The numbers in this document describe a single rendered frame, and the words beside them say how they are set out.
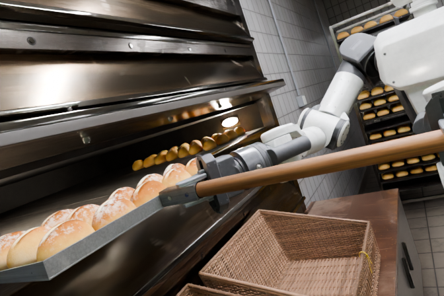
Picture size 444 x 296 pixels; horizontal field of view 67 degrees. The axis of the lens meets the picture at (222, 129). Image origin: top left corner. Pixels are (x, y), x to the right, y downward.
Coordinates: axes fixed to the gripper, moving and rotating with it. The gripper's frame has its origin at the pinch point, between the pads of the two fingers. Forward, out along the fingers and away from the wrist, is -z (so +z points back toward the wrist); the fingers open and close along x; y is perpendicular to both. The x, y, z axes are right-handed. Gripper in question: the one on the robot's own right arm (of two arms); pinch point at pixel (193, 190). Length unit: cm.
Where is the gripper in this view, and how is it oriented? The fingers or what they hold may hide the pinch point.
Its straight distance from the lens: 68.4
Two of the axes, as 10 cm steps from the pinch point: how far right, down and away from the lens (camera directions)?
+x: -3.1, -9.5, -0.3
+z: 8.5, -3.0, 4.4
